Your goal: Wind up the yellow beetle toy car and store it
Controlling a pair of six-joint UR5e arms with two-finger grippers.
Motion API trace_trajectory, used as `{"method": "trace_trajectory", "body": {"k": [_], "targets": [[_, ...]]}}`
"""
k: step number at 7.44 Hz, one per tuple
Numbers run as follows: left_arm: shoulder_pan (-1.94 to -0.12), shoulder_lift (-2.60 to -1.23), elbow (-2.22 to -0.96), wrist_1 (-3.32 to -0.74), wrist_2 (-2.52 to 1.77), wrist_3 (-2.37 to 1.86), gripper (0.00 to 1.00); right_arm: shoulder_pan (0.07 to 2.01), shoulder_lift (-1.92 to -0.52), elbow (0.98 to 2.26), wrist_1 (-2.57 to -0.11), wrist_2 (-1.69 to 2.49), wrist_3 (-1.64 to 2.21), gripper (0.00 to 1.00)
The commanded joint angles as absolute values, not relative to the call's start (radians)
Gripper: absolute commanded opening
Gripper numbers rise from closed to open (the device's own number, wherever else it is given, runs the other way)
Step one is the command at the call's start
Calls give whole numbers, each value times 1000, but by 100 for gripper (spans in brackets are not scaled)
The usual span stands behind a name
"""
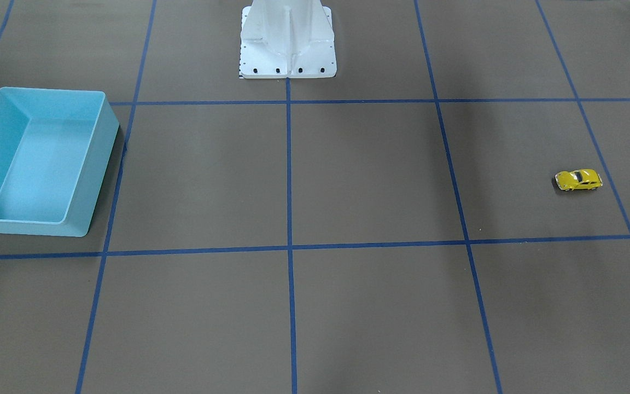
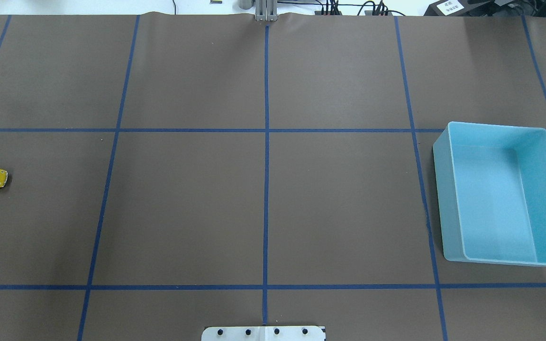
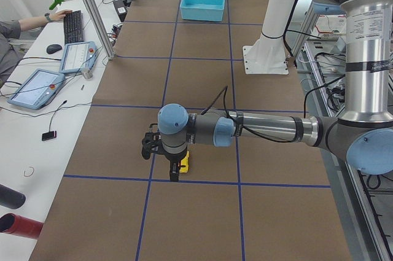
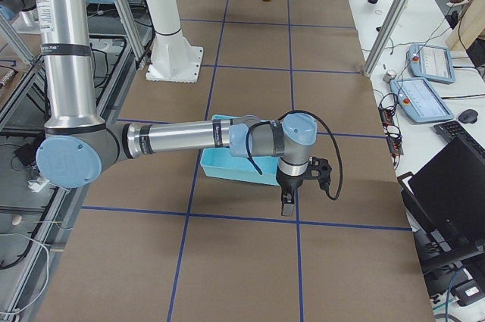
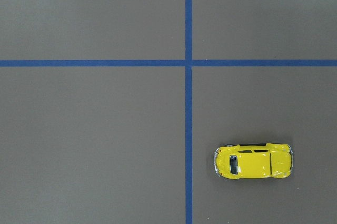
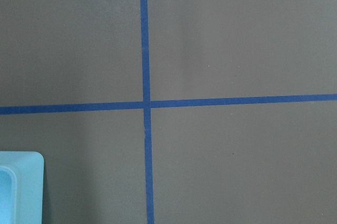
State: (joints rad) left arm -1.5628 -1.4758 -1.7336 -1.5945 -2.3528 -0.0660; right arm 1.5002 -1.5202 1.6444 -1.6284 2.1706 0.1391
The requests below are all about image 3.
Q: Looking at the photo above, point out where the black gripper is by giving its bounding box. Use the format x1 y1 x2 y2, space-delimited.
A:
164 148 188 182

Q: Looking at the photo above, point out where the yellow toy car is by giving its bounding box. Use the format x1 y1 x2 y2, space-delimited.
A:
179 151 190 174

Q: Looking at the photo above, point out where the person forearm grey sleeve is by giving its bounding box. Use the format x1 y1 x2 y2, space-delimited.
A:
1 16 49 34

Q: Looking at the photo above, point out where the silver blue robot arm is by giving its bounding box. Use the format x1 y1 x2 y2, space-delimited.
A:
156 0 392 182

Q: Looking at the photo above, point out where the person hand on keyboard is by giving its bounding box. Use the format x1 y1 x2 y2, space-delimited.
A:
48 10 72 21

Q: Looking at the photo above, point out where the brown paper table cover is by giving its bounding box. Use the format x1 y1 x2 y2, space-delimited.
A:
31 0 352 260

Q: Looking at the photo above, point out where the small black device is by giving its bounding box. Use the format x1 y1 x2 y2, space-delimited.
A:
41 130 57 141

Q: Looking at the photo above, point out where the far teach pendant tablet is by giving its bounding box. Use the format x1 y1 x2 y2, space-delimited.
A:
59 41 98 74

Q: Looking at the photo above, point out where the teach pendant tablet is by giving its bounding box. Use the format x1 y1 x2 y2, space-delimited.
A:
7 69 65 110
59 41 98 74

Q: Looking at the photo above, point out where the near teach pendant tablet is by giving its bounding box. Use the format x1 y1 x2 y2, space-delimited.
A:
7 69 65 110

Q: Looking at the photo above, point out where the light blue plastic bin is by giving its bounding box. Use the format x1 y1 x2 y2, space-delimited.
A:
180 0 226 22

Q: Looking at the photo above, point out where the black cylinder bottle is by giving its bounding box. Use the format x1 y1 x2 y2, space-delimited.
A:
0 185 26 209

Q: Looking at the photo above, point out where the black computer mouse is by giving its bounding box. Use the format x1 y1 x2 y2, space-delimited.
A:
46 44 63 55

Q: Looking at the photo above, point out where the red cylinder bottle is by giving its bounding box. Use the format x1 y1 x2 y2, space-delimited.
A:
1 213 44 240

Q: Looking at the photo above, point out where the black keyboard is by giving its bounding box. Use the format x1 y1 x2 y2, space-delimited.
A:
63 10 84 44

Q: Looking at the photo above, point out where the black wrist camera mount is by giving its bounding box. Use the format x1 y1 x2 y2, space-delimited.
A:
141 123 164 160

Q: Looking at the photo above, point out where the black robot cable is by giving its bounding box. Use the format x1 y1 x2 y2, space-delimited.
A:
201 85 300 144

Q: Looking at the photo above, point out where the white pedestal column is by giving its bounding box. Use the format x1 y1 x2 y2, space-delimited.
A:
243 0 296 75

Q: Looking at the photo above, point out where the green plastic handle tool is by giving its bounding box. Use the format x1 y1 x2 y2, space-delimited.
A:
49 0 64 10

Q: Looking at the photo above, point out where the aluminium frame post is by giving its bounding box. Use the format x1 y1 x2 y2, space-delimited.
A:
83 0 115 60

